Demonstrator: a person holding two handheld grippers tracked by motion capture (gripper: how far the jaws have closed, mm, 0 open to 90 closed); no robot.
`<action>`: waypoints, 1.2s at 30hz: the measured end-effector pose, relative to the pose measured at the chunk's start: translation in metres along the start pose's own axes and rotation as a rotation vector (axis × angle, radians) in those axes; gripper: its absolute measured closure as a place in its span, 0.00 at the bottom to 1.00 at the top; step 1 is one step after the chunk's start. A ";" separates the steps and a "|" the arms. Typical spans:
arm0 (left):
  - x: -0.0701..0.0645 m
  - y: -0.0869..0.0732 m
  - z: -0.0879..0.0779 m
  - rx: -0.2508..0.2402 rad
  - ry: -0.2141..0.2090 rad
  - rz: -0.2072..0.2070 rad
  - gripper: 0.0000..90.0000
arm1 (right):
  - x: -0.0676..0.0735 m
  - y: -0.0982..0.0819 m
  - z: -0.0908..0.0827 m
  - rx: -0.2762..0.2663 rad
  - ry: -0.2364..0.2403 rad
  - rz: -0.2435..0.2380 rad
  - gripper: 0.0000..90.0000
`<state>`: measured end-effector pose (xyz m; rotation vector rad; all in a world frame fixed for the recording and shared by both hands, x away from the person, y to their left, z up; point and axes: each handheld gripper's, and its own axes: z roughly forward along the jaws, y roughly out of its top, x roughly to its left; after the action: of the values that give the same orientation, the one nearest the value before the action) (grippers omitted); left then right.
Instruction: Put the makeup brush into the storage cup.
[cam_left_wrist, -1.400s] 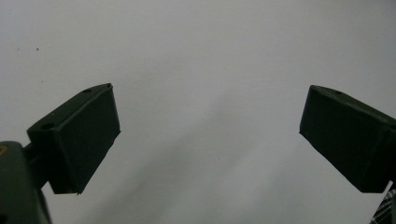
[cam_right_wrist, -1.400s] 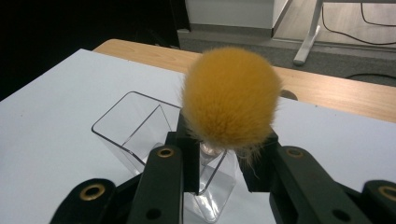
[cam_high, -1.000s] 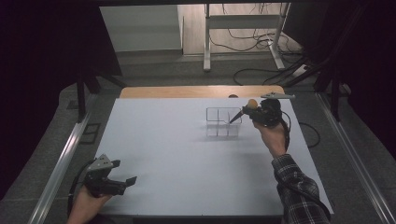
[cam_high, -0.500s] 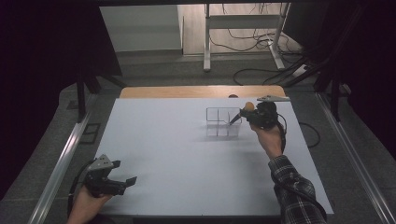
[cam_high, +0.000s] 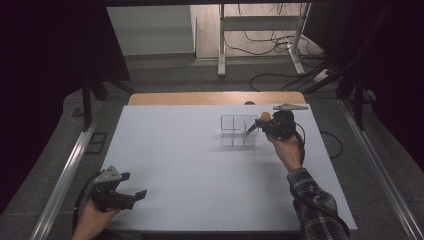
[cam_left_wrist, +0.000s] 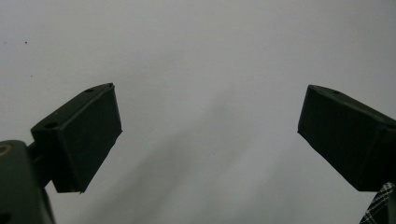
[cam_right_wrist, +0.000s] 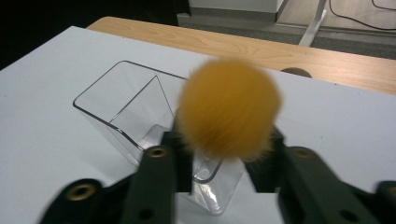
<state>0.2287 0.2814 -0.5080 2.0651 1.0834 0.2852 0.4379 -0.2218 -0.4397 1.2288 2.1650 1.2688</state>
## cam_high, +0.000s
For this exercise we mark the white desk frame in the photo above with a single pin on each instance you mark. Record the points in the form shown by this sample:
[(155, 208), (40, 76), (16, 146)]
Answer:
[(260, 23)]

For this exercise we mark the dark table grommet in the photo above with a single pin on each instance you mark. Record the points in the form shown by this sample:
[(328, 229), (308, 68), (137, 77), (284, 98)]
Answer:
[(249, 103)]

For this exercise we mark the dark floor socket plate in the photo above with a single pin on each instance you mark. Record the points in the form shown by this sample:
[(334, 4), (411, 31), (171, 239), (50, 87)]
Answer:
[(96, 143)]

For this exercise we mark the person's left hand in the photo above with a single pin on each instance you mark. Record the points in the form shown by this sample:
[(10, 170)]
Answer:
[(90, 223)]

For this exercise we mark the white cabinet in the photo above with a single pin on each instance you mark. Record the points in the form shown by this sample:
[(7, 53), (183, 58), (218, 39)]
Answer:
[(150, 30)]

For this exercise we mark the white power strip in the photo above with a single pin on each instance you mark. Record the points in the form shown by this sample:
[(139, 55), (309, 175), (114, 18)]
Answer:
[(321, 76)]

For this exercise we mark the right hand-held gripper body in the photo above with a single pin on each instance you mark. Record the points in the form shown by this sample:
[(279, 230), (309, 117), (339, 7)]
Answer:
[(282, 125)]

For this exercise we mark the aluminium rail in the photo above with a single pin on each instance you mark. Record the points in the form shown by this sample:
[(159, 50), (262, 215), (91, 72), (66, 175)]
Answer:
[(63, 176), (376, 166)]

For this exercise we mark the clear acrylic organizer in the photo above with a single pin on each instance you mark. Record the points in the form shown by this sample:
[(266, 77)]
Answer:
[(238, 140)]

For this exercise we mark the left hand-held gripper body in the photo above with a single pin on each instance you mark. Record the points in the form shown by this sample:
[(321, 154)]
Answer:
[(108, 196)]

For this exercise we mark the black metal stand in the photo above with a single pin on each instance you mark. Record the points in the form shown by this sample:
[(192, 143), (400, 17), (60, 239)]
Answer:
[(87, 106), (359, 106)]

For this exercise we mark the dark curtain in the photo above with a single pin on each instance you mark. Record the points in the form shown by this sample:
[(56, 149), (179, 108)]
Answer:
[(400, 66), (40, 83)]

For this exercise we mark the person's right hand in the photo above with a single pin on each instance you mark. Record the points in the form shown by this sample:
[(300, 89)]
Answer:
[(288, 151)]

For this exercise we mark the white table mat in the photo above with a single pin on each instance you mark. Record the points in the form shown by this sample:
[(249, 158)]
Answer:
[(166, 166)]

